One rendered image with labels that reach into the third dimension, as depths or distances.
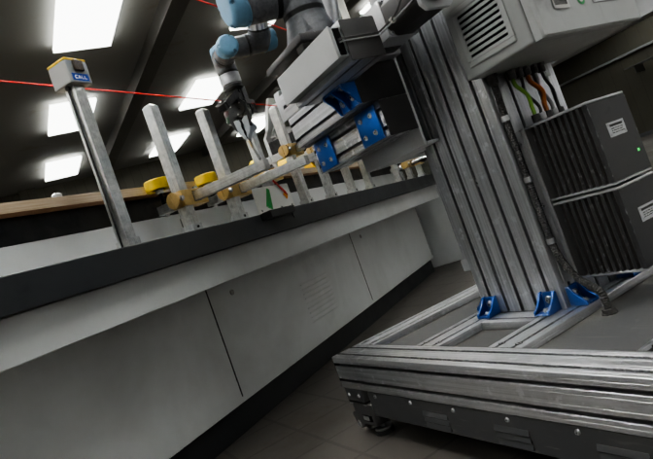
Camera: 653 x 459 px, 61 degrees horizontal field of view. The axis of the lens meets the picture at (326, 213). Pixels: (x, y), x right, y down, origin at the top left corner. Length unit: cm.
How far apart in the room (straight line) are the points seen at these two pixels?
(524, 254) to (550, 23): 50
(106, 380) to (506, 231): 112
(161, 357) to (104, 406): 24
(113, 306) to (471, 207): 91
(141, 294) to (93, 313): 16
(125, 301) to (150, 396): 38
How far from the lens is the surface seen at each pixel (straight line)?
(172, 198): 171
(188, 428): 185
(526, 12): 115
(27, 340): 133
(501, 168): 130
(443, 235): 442
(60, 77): 163
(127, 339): 173
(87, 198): 172
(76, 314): 140
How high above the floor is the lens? 56
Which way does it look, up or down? 2 degrees up
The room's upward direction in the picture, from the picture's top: 20 degrees counter-clockwise
